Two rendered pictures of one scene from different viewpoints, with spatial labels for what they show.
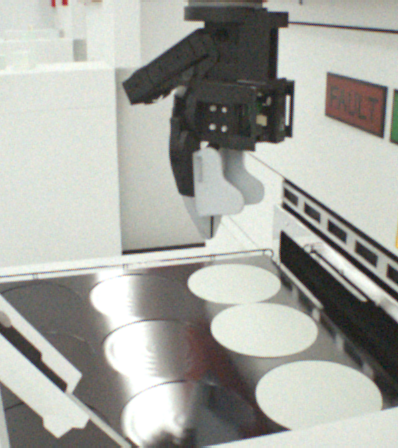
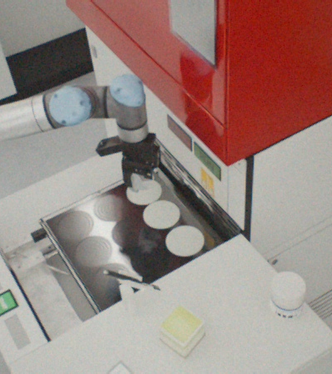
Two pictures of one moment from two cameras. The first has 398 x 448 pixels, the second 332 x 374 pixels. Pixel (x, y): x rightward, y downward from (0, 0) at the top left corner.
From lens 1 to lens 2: 115 cm
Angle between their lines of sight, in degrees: 29
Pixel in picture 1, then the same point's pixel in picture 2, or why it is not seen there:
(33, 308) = (77, 226)
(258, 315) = (158, 208)
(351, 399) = (194, 240)
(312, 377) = (181, 234)
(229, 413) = (161, 254)
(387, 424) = (203, 260)
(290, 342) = (171, 219)
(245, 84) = (146, 160)
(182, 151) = (128, 179)
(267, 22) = (151, 145)
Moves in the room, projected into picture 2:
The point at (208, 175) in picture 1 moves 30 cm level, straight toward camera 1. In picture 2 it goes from (136, 180) to (167, 272)
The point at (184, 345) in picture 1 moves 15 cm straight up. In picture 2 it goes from (138, 229) to (132, 192)
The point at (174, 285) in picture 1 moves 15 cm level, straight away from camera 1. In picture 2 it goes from (123, 199) to (108, 164)
